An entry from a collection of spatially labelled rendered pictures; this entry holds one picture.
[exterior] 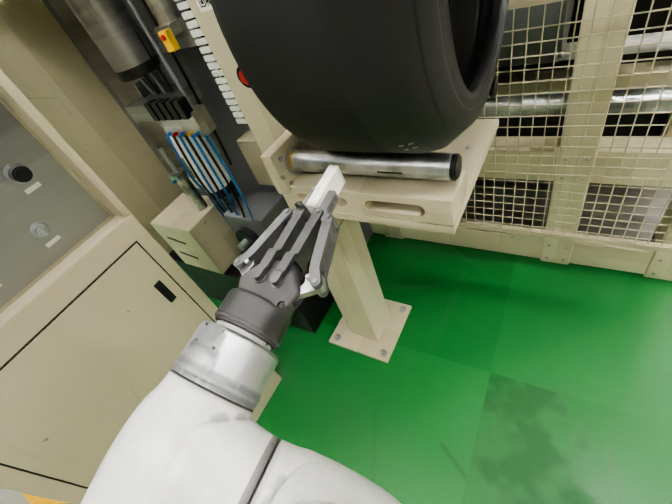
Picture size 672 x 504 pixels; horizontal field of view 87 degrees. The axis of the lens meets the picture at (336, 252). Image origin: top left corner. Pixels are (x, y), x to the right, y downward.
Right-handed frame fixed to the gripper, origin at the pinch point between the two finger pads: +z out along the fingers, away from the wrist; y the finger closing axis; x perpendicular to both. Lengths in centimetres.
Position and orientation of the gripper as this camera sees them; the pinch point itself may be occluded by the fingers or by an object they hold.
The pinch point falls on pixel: (326, 192)
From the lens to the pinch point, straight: 45.9
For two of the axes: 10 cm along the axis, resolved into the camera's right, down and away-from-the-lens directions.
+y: -8.4, -1.7, 5.1
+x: 3.4, 5.6, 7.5
